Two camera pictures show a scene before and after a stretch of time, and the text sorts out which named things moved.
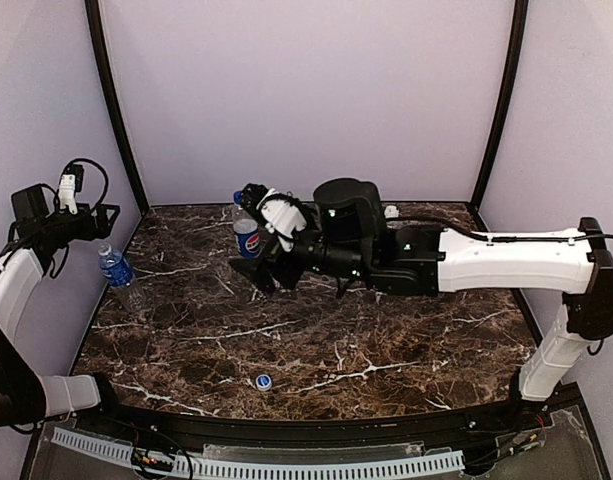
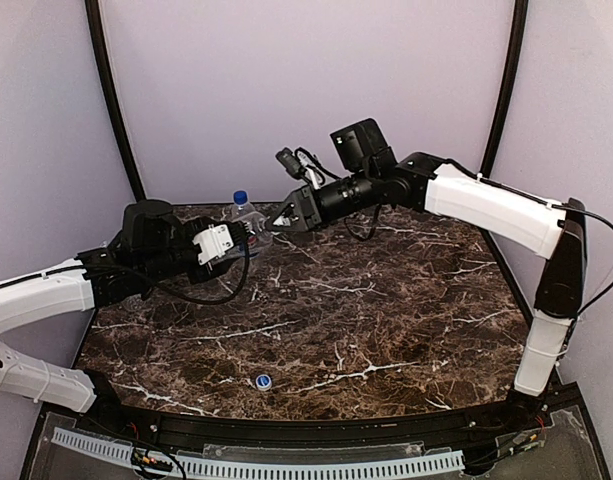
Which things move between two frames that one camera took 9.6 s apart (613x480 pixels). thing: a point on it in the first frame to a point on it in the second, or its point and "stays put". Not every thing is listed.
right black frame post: [503, 100] stays put
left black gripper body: [92, 220] to [238, 235]
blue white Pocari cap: [263, 382] stays put
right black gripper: [279, 253] to [306, 209]
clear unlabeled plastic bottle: [391, 211] to [247, 216]
